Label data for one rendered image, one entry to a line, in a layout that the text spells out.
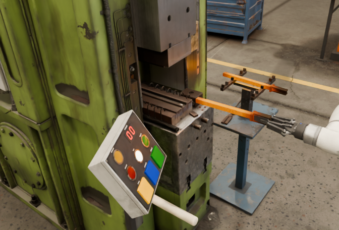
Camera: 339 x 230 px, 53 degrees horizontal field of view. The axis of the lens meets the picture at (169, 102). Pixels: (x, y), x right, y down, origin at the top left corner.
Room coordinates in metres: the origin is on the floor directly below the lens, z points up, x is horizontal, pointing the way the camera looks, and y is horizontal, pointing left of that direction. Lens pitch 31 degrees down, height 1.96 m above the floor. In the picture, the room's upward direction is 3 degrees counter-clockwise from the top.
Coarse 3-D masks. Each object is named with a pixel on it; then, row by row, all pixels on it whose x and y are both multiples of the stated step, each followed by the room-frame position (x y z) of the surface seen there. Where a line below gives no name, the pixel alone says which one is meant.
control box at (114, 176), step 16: (128, 112) 1.22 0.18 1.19; (112, 128) 1.15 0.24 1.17; (128, 128) 1.12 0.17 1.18; (144, 128) 1.21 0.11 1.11; (112, 144) 1.00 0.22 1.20; (128, 144) 1.06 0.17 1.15; (96, 160) 0.94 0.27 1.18; (112, 160) 0.94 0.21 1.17; (128, 160) 1.00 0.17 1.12; (144, 160) 1.06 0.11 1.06; (96, 176) 0.91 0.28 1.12; (112, 176) 0.90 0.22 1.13; (128, 176) 0.93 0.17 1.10; (144, 176) 1.00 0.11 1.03; (112, 192) 0.90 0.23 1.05; (128, 192) 0.89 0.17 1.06; (128, 208) 0.89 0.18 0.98; (144, 208) 0.88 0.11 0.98
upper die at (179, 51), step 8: (184, 40) 1.60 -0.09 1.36; (144, 48) 1.58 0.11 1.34; (168, 48) 1.50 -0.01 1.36; (176, 48) 1.54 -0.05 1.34; (184, 48) 1.60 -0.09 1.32; (144, 56) 1.58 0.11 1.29; (152, 56) 1.55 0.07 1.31; (160, 56) 1.52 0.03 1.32; (168, 56) 1.49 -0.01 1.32; (176, 56) 1.54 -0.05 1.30; (184, 56) 1.59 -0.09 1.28; (160, 64) 1.52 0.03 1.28; (168, 64) 1.49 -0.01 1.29
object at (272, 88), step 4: (224, 72) 2.05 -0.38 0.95; (224, 76) 2.03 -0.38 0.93; (228, 76) 2.01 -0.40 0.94; (232, 76) 1.99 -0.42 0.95; (236, 76) 1.98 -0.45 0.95; (240, 76) 1.98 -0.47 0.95; (240, 80) 1.95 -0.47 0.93; (244, 80) 1.93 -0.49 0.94; (248, 80) 1.92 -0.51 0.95; (252, 80) 1.91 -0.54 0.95; (252, 84) 1.89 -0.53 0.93; (256, 84) 1.87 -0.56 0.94; (260, 84) 1.86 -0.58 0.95; (264, 84) 1.85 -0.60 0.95; (268, 84) 1.85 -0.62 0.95; (272, 84) 1.83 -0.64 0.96; (264, 88) 1.84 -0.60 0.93; (268, 88) 1.82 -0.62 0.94; (272, 88) 1.81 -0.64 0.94; (276, 88) 1.78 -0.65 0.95; (280, 88) 1.78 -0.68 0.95; (284, 88) 1.78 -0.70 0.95; (276, 92) 1.78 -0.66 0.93; (280, 92) 1.77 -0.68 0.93; (284, 92) 1.76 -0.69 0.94
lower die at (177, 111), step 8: (144, 88) 1.79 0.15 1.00; (152, 88) 1.80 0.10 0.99; (144, 96) 1.71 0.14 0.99; (152, 96) 1.69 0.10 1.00; (168, 96) 1.68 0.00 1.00; (176, 96) 1.69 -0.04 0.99; (144, 104) 1.64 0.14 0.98; (152, 104) 1.62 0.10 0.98; (160, 104) 1.61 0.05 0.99; (168, 104) 1.61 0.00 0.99; (176, 104) 1.59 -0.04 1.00; (144, 112) 1.61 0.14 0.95; (152, 112) 1.57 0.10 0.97; (168, 112) 1.54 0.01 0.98; (176, 112) 1.52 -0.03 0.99; (184, 112) 1.58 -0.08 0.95; (168, 120) 1.50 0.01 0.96; (176, 120) 1.52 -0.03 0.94
